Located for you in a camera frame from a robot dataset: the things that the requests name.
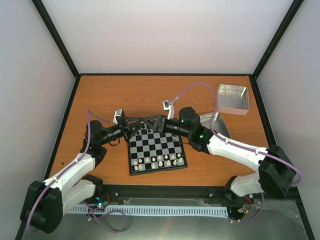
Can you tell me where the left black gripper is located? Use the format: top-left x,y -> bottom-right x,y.
100,116 -> 145,146

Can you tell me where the gold metal tin box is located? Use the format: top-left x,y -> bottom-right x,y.
200,112 -> 232,139

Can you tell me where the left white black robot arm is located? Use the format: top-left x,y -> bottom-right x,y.
20,115 -> 144,234

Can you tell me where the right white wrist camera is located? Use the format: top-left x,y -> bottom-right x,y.
162,100 -> 175,120

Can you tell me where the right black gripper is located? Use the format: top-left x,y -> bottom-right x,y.
142,114 -> 191,139

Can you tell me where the small green circuit board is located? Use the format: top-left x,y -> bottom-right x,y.
91,192 -> 111,211

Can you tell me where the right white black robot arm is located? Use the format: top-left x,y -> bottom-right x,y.
143,106 -> 298,199

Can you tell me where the black and white chessboard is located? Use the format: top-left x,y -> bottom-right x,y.
127,125 -> 188,176

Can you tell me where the light blue cable duct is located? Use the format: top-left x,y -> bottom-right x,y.
67,202 -> 230,218

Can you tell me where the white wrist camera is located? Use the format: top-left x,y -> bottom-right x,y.
162,100 -> 175,120
112,109 -> 125,125

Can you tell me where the black frame rail base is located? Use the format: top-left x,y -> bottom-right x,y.
14,182 -> 316,240

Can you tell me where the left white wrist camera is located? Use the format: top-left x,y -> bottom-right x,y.
112,109 -> 125,125

